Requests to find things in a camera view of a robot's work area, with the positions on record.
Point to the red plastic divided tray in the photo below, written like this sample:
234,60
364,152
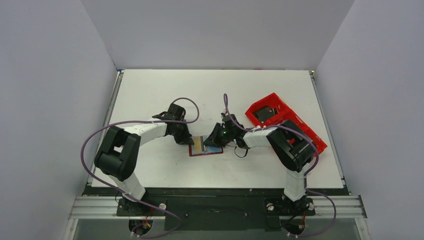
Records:
284,113

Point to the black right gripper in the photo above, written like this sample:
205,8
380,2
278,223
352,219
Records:
219,135

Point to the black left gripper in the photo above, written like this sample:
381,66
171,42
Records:
183,136

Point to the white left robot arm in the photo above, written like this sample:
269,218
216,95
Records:
118,153

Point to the aluminium frame rail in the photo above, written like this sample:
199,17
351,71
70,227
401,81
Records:
109,207

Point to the red leather card holder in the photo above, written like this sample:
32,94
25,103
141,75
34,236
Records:
208,150

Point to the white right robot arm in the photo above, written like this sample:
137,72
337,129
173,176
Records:
291,145

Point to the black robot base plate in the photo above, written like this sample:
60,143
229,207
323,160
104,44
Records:
293,213

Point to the black card in tray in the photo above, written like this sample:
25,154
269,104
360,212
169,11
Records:
265,113

